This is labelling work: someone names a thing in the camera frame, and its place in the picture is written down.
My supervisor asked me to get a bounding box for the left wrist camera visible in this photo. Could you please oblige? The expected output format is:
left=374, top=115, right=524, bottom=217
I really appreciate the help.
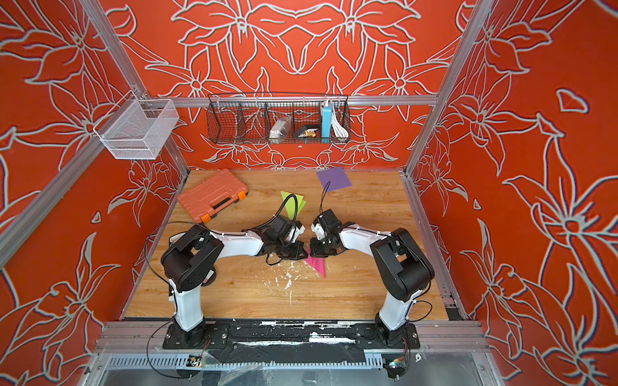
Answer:
left=266, top=216, right=305, bottom=243

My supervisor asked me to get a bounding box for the small black box in basket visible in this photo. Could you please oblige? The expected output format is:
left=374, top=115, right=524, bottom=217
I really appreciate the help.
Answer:
left=293, top=125, right=321, bottom=139

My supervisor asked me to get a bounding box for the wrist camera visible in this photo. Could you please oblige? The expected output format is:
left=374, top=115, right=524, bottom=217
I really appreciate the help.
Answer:
left=311, top=209, right=342, bottom=240
left=266, top=216, right=305, bottom=243

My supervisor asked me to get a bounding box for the orange plastic tool case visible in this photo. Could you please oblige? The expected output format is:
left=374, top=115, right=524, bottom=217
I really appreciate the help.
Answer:
left=178, top=169, right=249, bottom=224

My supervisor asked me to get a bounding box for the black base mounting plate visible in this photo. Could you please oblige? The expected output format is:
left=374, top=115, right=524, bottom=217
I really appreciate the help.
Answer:
left=163, top=319, right=420, bottom=368

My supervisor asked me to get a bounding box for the white cable in basket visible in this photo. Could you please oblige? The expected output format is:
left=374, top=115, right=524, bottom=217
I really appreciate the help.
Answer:
left=330, top=112, right=349, bottom=142

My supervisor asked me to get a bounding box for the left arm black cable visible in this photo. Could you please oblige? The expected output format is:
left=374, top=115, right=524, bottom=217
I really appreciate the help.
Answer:
left=274, top=194, right=300, bottom=224

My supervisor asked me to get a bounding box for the black wire wall basket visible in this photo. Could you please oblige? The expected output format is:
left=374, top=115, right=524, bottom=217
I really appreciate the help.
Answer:
left=206, top=93, right=352, bottom=145

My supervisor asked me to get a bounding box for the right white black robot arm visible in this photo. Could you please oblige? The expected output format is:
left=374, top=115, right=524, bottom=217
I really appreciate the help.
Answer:
left=310, top=223, right=435, bottom=347

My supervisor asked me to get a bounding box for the purple square paper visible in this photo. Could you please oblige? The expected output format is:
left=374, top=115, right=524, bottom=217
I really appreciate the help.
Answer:
left=316, top=167, right=352, bottom=192

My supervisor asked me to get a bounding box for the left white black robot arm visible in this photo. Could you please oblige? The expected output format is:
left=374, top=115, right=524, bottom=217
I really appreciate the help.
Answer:
left=161, top=221, right=307, bottom=350

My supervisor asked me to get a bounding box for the clear plastic bag in basket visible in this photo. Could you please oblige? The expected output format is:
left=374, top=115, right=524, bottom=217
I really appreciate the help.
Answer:
left=268, top=116, right=293, bottom=144

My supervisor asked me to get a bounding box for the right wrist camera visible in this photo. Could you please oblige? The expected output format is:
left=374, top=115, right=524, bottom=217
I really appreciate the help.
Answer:
left=311, top=209, right=342, bottom=240

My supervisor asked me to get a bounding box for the magenta square paper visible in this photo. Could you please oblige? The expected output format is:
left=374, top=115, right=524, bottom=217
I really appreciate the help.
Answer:
left=305, top=252, right=327, bottom=278

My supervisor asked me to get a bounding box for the clear acrylic wall bin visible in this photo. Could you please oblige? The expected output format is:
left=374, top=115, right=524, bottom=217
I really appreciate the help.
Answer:
left=94, top=99, right=179, bottom=160

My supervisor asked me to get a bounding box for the lime green square paper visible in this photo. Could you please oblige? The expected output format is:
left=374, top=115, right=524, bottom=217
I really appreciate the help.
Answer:
left=281, top=191, right=306, bottom=220

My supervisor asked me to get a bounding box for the light blue box in basket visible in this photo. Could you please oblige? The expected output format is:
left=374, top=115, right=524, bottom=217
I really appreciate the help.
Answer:
left=321, top=101, right=332, bottom=143

